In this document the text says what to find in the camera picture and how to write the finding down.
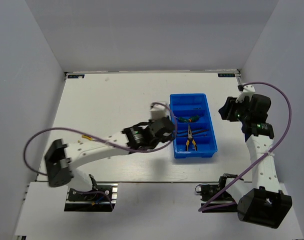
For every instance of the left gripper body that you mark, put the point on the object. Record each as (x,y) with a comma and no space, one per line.
(168,137)

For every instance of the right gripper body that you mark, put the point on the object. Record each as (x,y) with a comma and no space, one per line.
(239,111)

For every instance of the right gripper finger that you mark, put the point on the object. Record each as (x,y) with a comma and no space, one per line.
(224,113)
(228,103)

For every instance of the large brown hex key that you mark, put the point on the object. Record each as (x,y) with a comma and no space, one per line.
(194,132)

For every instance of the yellow handled needle-nose pliers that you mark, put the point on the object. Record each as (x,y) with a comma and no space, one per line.
(190,140)

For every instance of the green stubby screwdriver orange cap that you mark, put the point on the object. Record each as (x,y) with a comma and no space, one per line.
(194,119)

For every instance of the medium brown hex key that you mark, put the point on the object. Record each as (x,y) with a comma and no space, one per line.
(204,135)

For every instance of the yellow handled combination pliers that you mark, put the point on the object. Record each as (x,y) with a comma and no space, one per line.
(86,137)

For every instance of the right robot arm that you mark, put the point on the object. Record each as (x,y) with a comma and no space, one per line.
(264,204)

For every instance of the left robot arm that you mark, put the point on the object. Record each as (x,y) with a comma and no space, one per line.
(62,160)

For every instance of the right blue corner label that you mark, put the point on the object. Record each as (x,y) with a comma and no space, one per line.
(226,75)

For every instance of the blue corner label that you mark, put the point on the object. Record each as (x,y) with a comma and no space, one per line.
(226,75)
(75,76)

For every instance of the blue divided plastic bin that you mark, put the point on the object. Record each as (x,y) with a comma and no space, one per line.
(182,105)

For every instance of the left blue corner label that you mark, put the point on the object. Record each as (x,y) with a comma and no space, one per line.
(75,76)

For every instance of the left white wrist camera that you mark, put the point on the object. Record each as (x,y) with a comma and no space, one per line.
(158,111)

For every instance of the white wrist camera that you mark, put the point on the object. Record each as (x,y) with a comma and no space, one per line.
(245,91)
(158,111)

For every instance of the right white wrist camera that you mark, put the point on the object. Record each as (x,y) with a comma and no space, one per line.
(245,91)

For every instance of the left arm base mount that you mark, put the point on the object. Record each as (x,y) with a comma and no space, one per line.
(101,199)

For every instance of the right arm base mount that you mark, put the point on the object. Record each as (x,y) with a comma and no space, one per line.
(224,202)

